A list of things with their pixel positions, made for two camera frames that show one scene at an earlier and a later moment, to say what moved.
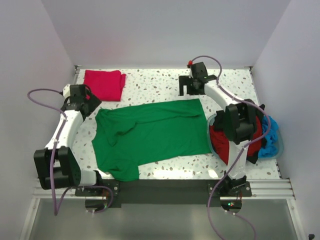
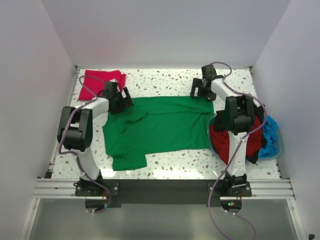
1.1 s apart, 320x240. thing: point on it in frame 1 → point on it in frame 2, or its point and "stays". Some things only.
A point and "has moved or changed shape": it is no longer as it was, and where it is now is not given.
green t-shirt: [124, 135] has moved or changed shape
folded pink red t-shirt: [105, 85] stays
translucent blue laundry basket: [268, 143] stays
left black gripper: [93, 102] → [126, 101]
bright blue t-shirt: [271, 149] stays
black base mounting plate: [164, 193] stays
